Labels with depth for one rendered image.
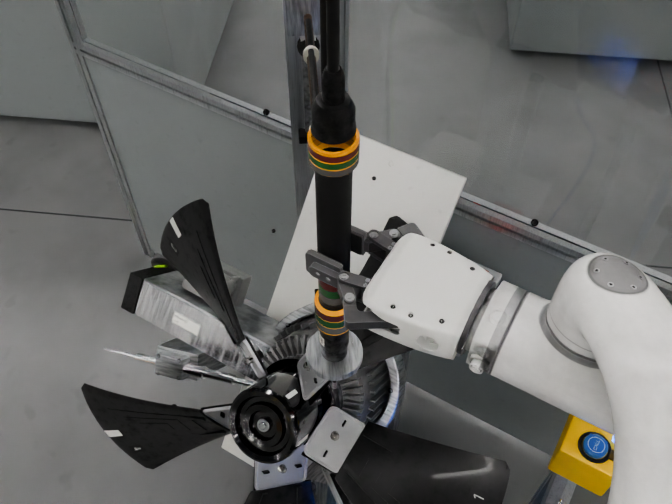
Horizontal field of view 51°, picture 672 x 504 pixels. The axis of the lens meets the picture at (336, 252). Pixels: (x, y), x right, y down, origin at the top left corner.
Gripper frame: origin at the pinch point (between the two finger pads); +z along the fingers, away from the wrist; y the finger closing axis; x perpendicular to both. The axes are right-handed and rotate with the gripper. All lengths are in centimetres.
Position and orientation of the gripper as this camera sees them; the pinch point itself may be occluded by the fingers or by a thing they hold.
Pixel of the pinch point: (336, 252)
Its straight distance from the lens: 70.0
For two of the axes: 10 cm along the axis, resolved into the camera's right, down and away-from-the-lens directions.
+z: -8.6, -4.0, 3.1
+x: 0.0, -6.1, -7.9
